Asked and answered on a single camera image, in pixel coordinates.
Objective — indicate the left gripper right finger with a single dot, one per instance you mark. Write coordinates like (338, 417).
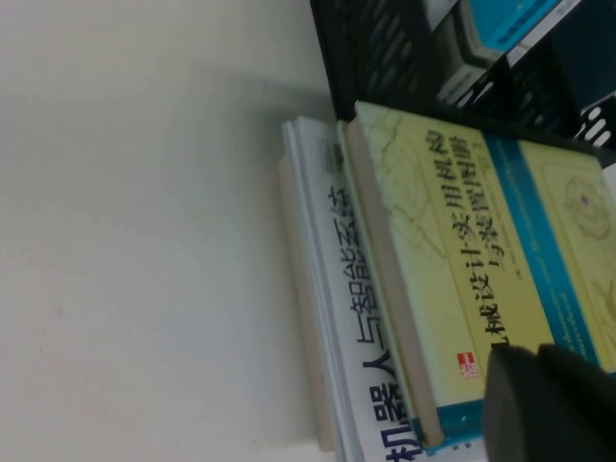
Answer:
(577, 380)

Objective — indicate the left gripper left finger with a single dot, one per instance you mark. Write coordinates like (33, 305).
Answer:
(534, 418)

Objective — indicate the yellow and blue hardcover book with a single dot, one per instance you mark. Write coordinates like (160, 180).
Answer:
(433, 240)

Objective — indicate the black ROS robot book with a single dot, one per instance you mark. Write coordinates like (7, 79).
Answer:
(327, 250)

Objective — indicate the cyan book with beige pages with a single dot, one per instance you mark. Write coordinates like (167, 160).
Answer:
(505, 19)

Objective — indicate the black mesh book stand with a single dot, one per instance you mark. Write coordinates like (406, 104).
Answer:
(375, 48)

